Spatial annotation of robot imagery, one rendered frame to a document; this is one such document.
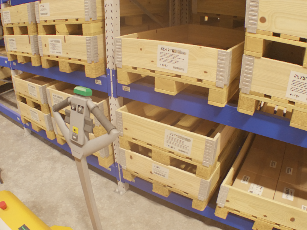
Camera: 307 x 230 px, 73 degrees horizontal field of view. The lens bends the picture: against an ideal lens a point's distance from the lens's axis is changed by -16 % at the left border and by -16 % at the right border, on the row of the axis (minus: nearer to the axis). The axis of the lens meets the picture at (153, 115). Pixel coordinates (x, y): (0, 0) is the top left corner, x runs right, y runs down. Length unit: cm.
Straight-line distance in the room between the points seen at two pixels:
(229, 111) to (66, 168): 204
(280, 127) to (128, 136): 113
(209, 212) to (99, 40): 164
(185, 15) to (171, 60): 143
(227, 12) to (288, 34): 143
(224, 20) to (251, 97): 140
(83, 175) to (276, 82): 108
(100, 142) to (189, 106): 78
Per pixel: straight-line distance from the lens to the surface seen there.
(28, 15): 265
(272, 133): 150
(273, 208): 176
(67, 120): 112
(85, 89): 102
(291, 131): 148
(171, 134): 167
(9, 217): 130
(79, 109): 103
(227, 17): 263
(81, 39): 197
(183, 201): 211
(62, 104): 114
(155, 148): 181
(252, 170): 214
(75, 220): 234
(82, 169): 117
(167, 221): 225
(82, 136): 106
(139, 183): 228
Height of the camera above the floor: 177
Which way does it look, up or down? 27 degrees down
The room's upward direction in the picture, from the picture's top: straight up
